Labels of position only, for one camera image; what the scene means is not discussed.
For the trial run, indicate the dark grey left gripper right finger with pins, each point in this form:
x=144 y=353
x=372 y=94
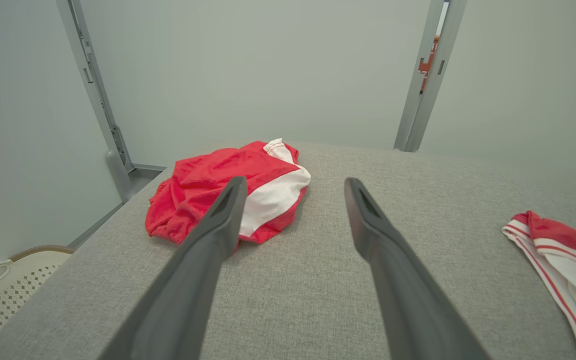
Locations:
x=408 y=310

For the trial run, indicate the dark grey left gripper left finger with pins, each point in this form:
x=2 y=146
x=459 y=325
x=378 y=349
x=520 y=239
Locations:
x=183 y=300

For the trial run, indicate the red shorts with white panel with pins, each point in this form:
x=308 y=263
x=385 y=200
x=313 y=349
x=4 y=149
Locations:
x=193 y=185

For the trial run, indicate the red jersey with black number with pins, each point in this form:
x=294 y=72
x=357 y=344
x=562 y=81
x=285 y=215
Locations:
x=568 y=260

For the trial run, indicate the cream perforated laundry basket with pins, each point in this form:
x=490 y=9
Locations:
x=3 y=295

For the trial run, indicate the orange red bar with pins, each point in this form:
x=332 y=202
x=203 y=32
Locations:
x=425 y=65

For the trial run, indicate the grey partition post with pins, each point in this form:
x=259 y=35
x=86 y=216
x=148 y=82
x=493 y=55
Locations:
x=428 y=100
x=100 y=100

